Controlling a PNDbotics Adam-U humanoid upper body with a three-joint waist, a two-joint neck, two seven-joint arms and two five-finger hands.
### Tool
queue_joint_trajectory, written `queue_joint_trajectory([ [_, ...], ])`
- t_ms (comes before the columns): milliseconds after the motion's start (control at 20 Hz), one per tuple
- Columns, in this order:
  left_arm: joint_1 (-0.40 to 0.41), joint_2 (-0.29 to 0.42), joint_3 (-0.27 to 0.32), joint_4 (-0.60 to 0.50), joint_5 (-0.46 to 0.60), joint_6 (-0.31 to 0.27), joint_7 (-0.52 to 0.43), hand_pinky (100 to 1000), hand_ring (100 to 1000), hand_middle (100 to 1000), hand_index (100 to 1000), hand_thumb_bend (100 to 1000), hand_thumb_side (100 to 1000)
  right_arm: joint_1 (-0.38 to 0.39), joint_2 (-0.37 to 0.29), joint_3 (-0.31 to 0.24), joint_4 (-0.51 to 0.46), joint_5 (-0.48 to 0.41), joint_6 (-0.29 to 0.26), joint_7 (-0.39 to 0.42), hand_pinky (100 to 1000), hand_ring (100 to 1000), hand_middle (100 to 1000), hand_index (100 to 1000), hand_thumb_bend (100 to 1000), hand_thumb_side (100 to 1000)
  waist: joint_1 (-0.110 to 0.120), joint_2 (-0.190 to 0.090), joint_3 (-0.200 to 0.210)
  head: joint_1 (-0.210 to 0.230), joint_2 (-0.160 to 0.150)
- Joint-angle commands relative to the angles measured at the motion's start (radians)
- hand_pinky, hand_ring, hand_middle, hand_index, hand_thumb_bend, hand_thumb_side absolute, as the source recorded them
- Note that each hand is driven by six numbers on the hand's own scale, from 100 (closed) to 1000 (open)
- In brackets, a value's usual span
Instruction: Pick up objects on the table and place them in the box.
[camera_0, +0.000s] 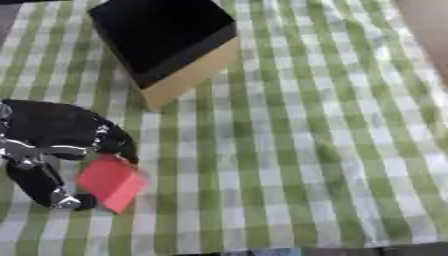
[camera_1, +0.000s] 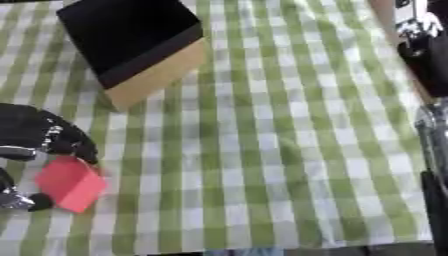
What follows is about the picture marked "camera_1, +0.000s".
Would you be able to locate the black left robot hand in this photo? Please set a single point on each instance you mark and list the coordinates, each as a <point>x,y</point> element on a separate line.
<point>29,128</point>

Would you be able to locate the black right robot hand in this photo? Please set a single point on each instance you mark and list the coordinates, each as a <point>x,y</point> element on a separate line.
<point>429,66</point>

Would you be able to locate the red block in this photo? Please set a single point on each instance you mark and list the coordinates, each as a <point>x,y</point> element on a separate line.
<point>70,185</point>

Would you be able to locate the tan cardboard box black inside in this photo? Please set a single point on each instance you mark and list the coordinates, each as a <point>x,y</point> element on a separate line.
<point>131,36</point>

